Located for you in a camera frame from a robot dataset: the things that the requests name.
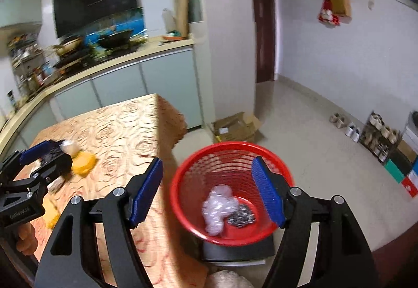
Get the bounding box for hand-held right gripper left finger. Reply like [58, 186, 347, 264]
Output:
[34, 157, 164, 288]

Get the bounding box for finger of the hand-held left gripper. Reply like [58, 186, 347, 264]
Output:
[7, 152, 73, 192]
[0, 140, 62, 181]

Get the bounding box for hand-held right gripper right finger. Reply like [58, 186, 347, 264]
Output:
[251, 156, 379, 288]

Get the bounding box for small white cup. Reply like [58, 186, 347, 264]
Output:
[60, 139, 80, 156]

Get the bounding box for yellow green scouring sponge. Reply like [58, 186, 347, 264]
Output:
[71, 151, 98, 177]

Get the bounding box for steel wool scrubber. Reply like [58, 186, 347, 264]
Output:
[225, 203, 257, 228]

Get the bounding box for red plastic mesh basket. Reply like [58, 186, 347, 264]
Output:
[169, 142, 294, 247]

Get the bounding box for clear bubble wrap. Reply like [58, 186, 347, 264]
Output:
[202, 185, 240, 236]

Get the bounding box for person's left hand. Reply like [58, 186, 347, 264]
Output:
[16, 224, 37, 256]

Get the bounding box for black stool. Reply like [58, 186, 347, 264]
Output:
[201, 236, 276, 264]

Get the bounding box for open cardboard box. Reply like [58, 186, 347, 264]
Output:
[209, 112, 265, 145]

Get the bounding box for metal spice rack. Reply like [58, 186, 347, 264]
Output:
[8, 33, 56, 96]

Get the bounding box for pale textured cloth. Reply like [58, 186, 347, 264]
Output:
[206, 270, 255, 288]

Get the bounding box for black gas stove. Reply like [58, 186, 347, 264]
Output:
[52, 46, 138, 70]

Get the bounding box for pair of beige shoes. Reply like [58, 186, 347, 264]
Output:
[329, 113, 348, 128]

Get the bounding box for pair of white shoes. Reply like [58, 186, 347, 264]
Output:
[345, 123, 361, 142]

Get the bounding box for pale green kitchen cabinets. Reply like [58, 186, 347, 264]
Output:
[10, 46, 203, 151]

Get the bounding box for golden cooking pot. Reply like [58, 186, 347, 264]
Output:
[54, 36, 84, 55]

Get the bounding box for metal shoe rack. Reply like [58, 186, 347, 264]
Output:
[359, 110, 402, 163]

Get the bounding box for green box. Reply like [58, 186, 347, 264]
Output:
[384, 157, 412, 184]

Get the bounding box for black wok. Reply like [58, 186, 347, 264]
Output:
[97, 28, 134, 49]

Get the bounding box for beige kitchen countertop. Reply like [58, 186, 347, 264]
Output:
[0, 37, 196, 145]

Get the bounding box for red box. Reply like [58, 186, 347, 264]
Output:
[401, 175, 418, 199]

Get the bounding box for small brown cardboard box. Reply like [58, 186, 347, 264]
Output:
[395, 139, 418, 163]

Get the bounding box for white storage bin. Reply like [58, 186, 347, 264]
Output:
[403, 112, 418, 145]

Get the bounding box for blue picture backsplash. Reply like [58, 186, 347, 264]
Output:
[82, 7, 146, 47]

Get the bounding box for dark brown door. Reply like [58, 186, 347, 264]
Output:
[246, 0, 278, 84]

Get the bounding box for wooden cutting board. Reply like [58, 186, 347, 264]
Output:
[175, 0, 190, 39]

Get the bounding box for red hanging bag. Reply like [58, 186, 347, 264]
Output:
[317, 0, 342, 26]

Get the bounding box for brown paper bag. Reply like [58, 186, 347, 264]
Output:
[328, 0, 351, 17]

